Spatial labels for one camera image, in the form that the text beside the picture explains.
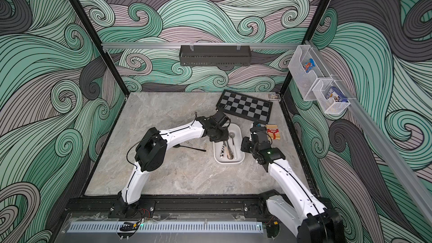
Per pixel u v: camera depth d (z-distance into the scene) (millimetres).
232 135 959
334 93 656
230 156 880
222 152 886
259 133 611
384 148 491
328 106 681
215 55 930
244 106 1074
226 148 906
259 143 610
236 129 946
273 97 1175
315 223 375
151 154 533
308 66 835
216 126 725
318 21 833
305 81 833
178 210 745
